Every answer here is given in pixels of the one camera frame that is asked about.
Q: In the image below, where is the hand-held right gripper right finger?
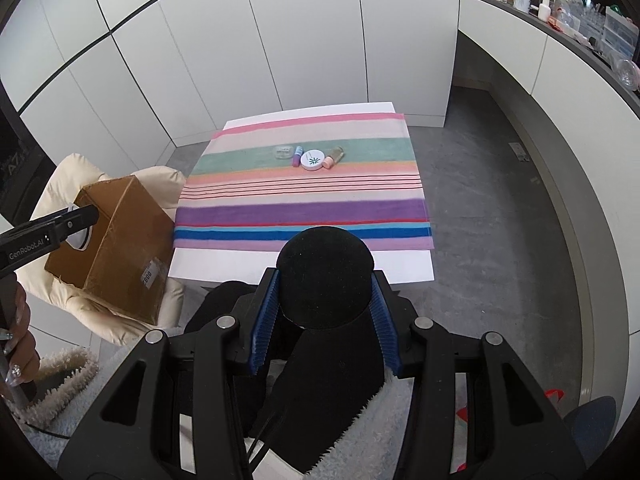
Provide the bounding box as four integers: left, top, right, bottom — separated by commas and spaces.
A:
371, 270, 587, 480

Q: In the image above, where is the black round case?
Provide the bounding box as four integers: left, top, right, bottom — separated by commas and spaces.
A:
276, 226, 375, 331

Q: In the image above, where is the clear round jar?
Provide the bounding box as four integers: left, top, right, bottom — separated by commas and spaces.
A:
615, 59, 640, 92

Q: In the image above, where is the cream padded armchair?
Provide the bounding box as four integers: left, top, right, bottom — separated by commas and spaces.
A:
20, 152, 187, 346

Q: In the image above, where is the black glossy screen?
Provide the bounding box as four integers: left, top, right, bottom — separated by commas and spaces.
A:
0, 95, 58, 226

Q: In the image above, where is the striped colourful cloth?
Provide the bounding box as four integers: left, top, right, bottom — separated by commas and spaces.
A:
172, 111, 435, 252

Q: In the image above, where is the white table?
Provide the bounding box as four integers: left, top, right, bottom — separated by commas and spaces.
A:
167, 102, 436, 285

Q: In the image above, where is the person's left hand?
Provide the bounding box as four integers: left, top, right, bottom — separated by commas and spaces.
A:
0, 285, 41, 387

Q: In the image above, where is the brown cardboard box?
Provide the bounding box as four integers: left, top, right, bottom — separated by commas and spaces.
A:
44, 175, 176, 326

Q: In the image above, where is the person's fluffy fleece jacket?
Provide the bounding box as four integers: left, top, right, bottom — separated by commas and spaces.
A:
20, 347, 481, 480

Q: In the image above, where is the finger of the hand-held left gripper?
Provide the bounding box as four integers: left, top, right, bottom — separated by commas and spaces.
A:
44, 204, 101, 247

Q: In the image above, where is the clear plastic drawer organizer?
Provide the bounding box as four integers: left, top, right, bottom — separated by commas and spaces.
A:
602, 5, 640, 61

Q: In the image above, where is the black cable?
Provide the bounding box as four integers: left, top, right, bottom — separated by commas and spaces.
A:
20, 417, 76, 441

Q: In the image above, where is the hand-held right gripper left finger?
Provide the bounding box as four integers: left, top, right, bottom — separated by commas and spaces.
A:
57, 267, 281, 480

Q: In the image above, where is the dark blue rounded seat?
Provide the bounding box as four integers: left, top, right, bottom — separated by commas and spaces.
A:
565, 395, 618, 456

